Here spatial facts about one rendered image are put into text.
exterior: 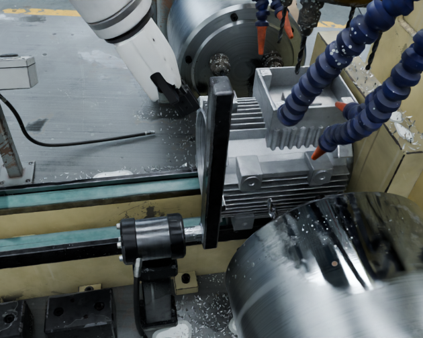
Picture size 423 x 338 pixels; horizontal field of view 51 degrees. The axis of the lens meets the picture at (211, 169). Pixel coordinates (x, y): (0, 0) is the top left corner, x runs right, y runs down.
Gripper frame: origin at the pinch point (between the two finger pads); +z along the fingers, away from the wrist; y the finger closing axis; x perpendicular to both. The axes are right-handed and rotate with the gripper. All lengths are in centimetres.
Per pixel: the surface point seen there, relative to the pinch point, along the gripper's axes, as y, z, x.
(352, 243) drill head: 33.3, -1.2, 13.1
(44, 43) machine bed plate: -71, 9, -42
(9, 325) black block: 20.7, 5.5, -36.0
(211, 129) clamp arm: 20.8, -10.5, 5.6
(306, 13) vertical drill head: 10.4, -10.3, 19.6
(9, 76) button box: -14.4, -11.1, -25.6
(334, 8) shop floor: -251, 172, 80
